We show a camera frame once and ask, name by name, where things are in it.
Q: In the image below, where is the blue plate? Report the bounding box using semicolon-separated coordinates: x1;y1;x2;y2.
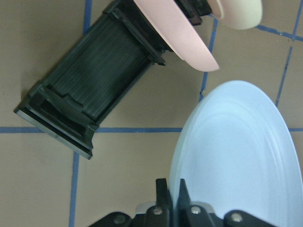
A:
169;80;303;227

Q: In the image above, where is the cream plate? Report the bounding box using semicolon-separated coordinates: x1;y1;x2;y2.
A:
207;0;263;30

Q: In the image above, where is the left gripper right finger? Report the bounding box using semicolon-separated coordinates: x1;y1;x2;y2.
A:
178;179;195;227

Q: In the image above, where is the pink plate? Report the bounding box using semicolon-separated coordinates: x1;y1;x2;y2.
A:
134;0;219;72

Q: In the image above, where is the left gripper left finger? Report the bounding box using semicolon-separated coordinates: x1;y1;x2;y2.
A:
156;178;173;227

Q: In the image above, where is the black dish rack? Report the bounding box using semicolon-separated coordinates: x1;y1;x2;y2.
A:
15;0;212;159

